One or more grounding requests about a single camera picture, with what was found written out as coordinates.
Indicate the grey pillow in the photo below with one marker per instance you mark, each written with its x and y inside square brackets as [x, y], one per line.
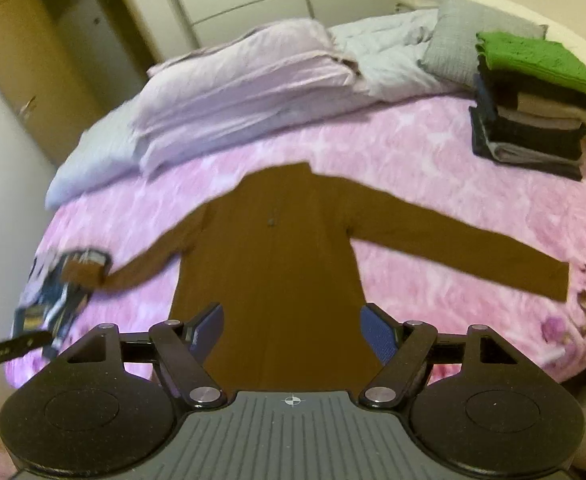
[458, 45]

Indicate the wooden door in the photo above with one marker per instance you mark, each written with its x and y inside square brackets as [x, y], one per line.
[13, 60]

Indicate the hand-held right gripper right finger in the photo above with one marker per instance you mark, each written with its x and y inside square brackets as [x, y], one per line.
[375, 332]

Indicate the white nightstand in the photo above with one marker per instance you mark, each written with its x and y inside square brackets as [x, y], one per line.
[413, 1]

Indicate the grey striped quilt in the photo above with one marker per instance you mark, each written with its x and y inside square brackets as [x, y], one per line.
[388, 60]

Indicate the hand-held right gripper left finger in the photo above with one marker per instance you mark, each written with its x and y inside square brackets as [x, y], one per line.
[208, 331]

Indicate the navy striped garment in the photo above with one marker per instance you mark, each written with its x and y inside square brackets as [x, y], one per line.
[48, 300]

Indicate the stack of folded clothes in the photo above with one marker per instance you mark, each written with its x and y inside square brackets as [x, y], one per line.
[533, 125]

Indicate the pink floral blanket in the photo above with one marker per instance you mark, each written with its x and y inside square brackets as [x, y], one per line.
[423, 160]

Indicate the brown long-sleeved shirt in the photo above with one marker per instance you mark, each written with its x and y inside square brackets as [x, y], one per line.
[283, 260]

